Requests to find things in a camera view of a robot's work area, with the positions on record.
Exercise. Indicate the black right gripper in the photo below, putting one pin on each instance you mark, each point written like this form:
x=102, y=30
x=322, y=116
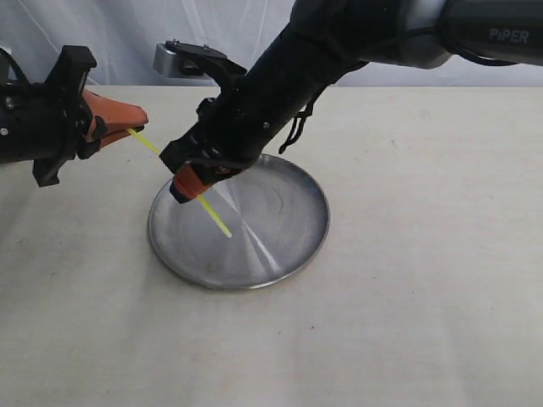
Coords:
x=234, y=127

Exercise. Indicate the round stainless steel plate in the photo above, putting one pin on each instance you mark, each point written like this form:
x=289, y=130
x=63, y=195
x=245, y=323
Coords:
x=277, y=218

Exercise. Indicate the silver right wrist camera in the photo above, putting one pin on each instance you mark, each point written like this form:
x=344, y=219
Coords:
x=180, y=60

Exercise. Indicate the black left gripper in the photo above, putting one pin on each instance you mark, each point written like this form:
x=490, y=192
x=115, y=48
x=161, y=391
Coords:
x=46, y=122

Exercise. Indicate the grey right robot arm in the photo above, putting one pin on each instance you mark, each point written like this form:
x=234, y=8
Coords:
x=416, y=34

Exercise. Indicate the thin yellow straw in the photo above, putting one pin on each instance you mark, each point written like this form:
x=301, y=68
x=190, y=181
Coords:
x=203, y=201

